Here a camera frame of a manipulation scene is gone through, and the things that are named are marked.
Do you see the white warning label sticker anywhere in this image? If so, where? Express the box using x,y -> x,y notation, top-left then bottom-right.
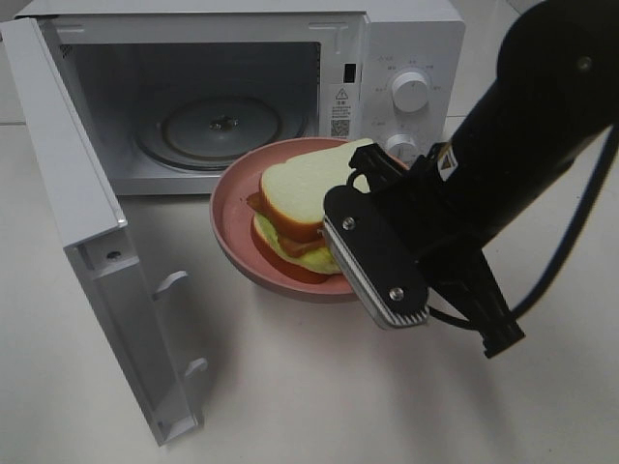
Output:
328,84 -> 354,138

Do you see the upper white power knob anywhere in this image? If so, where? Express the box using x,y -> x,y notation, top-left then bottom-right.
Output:
392,71 -> 428,113

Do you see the pink plate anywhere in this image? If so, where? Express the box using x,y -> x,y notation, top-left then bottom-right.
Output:
210,137 -> 357,304

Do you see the white timer knob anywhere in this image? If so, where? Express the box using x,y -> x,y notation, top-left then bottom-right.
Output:
386,134 -> 420,167

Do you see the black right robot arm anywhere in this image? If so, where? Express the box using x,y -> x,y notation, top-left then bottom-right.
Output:
324,1 -> 618,357

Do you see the white microwave oven body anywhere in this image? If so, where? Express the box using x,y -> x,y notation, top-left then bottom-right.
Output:
13,1 -> 465,195

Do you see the toy sandwich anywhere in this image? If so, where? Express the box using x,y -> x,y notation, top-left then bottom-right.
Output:
247,138 -> 373,284

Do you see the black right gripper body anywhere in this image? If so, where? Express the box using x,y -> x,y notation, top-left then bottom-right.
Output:
371,144 -> 524,358

